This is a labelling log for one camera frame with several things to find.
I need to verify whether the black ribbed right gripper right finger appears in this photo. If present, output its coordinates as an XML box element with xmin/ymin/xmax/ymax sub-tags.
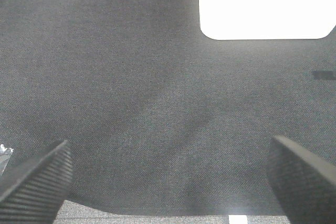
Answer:
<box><xmin>267</xmin><ymin>135</ymin><xmax>335</xmax><ymax>223</ymax></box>

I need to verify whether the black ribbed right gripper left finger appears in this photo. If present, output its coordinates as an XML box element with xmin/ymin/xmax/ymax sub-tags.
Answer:
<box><xmin>1</xmin><ymin>141</ymin><xmax>74</xmax><ymax>223</ymax></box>

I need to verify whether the dark grey table cloth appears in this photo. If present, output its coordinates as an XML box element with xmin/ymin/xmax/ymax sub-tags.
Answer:
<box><xmin>1</xmin><ymin>0</ymin><xmax>335</xmax><ymax>216</ymax></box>

